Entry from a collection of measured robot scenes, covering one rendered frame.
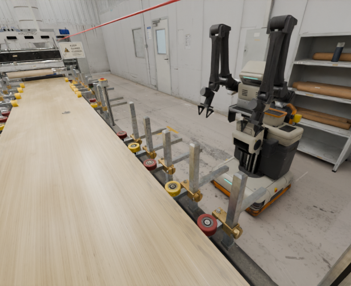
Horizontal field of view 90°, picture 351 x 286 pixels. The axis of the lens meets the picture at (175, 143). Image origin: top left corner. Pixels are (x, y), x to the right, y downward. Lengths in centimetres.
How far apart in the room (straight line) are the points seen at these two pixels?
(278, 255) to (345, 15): 274
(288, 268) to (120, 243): 141
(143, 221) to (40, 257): 37
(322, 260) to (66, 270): 179
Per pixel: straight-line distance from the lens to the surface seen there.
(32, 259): 89
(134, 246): 75
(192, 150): 79
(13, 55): 509
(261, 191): 104
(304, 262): 194
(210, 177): 107
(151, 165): 105
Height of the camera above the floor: 154
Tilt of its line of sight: 30 degrees down
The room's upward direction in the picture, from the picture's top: 3 degrees counter-clockwise
